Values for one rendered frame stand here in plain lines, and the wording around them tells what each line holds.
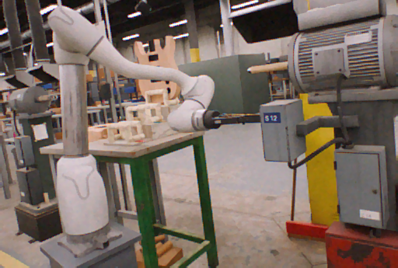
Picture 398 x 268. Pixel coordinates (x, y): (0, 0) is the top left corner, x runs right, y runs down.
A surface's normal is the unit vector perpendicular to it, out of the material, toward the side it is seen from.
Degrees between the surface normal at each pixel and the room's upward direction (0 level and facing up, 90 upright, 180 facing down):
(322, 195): 90
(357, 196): 90
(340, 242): 90
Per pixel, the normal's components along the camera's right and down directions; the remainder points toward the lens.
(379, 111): -0.55, 0.44
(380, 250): -0.61, 0.17
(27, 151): 0.76, -0.02
